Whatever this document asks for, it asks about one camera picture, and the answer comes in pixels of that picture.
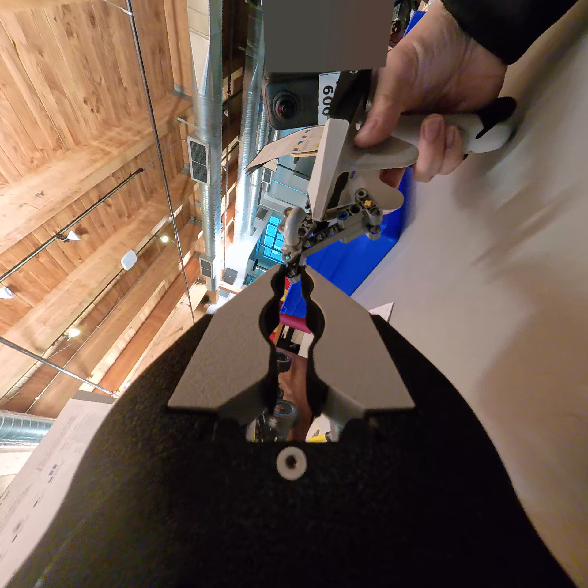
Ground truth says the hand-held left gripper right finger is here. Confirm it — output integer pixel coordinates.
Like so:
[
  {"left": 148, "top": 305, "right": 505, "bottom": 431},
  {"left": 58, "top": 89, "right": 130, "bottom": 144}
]
[{"left": 301, "top": 267, "right": 416, "bottom": 432}]

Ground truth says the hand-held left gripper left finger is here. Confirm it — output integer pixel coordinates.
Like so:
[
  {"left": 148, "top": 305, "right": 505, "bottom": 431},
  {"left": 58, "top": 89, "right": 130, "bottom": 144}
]
[{"left": 167, "top": 265, "right": 284, "bottom": 428}]

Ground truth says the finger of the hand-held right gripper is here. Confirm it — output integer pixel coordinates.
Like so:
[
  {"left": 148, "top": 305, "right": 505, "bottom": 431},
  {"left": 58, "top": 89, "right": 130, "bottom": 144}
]
[
  {"left": 342, "top": 168, "right": 406, "bottom": 216},
  {"left": 305, "top": 118, "right": 351, "bottom": 217}
]

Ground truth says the grey lego suspension assembly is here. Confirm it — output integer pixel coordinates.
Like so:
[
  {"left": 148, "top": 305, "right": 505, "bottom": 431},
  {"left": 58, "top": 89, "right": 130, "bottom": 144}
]
[{"left": 279, "top": 187, "right": 384, "bottom": 283}]

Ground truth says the person's right forearm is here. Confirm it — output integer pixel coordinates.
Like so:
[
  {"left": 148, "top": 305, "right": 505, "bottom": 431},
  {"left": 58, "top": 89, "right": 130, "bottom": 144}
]
[{"left": 439, "top": 0, "right": 580, "bottom": 66}]

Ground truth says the person's right hand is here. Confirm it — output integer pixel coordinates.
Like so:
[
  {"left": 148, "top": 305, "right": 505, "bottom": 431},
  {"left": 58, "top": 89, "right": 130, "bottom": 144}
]
[{"left": 354, "top": 0, "right": 509, "bottom": 183}]

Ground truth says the blue plastic storage bin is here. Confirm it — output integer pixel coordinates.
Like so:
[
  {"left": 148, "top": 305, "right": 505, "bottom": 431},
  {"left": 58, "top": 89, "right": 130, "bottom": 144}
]
[{"left": 280, "top": 168, "right": 416, "bottom": 318}]

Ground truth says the large paned window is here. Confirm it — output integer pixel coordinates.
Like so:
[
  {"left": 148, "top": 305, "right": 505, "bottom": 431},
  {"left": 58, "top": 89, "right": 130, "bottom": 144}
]
[{"left": 255, "top": 213, "right": 285, "bottom": 276}]

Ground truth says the grey metal ceiling rod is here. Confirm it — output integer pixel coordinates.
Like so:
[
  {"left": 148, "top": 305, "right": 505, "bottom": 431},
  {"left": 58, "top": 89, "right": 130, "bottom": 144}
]
[{"left": 0, "top": 337, "right": 119, "bottom": 397}]

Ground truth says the black lighting track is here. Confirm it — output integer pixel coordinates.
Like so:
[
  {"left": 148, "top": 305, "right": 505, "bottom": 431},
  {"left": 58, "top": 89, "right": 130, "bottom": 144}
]
[{"left": 0, "top": 168, "right": 145, "bottom": 283}]

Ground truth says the narrow silver spiral duct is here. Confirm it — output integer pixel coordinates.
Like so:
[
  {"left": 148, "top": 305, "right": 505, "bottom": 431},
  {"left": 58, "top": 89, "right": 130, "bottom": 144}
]
[{"left": 232, "top": 28, "right": 267, "bottom": 244}]

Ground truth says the large duct vent grille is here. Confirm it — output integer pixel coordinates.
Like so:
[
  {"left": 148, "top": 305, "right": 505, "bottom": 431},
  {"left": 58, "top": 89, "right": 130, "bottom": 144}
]
[{"left": 187, "top": 136, "right": 211, "bottom": 185}]

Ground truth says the wide silver spiral duct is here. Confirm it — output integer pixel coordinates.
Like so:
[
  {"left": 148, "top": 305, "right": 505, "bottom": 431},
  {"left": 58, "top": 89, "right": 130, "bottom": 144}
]
[{"left": 188, "top": 0, "right": 226, "bottom": 292}]

